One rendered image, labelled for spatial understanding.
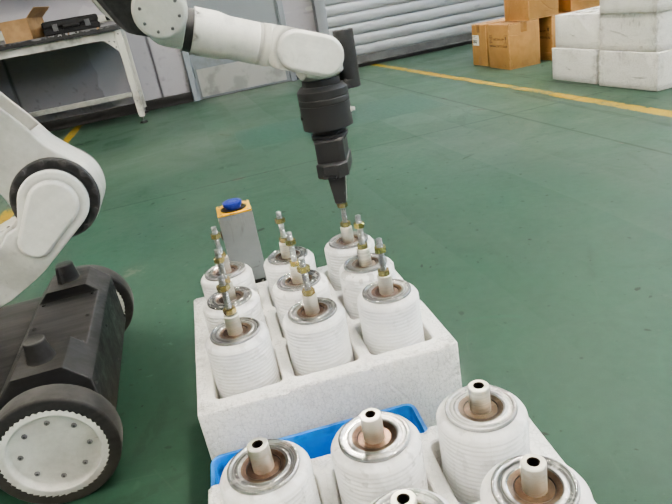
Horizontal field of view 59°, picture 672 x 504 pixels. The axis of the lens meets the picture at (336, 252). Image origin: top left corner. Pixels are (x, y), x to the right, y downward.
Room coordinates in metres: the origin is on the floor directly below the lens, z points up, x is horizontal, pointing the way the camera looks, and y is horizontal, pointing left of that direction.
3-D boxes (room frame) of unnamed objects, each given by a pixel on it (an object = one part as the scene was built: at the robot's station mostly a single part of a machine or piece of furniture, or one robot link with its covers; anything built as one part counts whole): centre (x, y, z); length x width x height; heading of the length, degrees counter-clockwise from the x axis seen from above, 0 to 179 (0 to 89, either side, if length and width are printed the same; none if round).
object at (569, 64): (3.48, -1.70, 0.09); 0.39 x 0.39 x 0.18; 12
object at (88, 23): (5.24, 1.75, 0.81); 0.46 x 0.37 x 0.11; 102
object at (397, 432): (0.50, 0.00, 0.25); 0.08 x 0.08 x 0.01
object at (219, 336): (0.78, 0.17, 0.25); 0.08 x 0.08 x 0.01
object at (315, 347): (0.80, 0.05, 0.16); 0.10 x 0.10 x 0.18
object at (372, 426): (0.50, 0.00, 0.26); 0.02 x 0.02 x 0.03
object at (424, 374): (0.92, 0.07, 0.09); 0.39 x 0.39 x 0.18; 9
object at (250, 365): (0.78, 0.17, 0.16); 0.10 x 0.10 x 0.18
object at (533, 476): (0.40, -0.14, 0.26); 0.02 x 0.02 x 0.03
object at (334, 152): (1.05, -0.03, 0.45); 0.13 x 0.10 x 0.12; 171
